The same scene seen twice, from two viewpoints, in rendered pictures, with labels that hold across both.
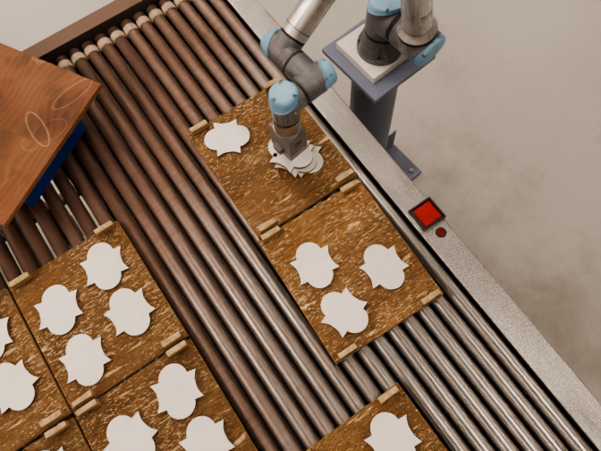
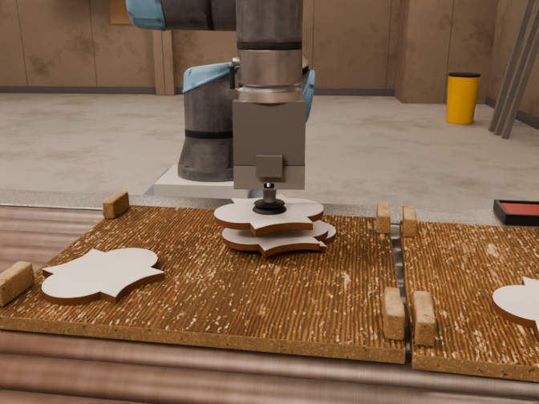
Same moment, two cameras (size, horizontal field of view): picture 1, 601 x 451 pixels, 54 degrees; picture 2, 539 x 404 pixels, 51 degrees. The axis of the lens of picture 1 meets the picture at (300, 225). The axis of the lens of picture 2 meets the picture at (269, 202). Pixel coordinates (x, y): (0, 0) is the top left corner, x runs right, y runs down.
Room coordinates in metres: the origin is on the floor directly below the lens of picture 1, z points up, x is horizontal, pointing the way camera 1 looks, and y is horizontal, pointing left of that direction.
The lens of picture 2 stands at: (0.43, 0.55, 1.21)
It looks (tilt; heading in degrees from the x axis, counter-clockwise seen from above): 18 degrees down; 306
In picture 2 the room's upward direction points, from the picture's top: straight up
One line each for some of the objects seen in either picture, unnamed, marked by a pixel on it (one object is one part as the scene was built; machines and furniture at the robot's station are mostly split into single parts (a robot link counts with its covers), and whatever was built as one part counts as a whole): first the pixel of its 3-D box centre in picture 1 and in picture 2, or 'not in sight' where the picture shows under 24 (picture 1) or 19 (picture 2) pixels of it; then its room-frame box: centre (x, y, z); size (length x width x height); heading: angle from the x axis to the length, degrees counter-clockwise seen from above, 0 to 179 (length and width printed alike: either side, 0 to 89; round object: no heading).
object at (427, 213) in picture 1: (427, 214); (524, 213); (0.60, -0.37, 0.92); 0.06 x 0.06 x 0.01; 28
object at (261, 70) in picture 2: (285, 119); (267, 69); (0.83, 0.01, 1.16); 0.08 x 0.08 x 0.05
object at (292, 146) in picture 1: (284, 137); (267, 138); (0.82, 0.01, 1.08); 0.10 x 0.09 x 0.16; 126
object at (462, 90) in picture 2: not in sight; (461, 98); (2.63, -6.40, 0.29); 0.37 x 0.37 x 0.58
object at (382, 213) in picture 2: (344, 176); (382, 217); (0.74, -0.15, 0.95); 0.06 x 0.02 x 0.03; 117
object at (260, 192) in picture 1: (270, 155); (224, 262); (0.85, 0.06, 0.93); 0.41 x 0.35 x 0.02; 27
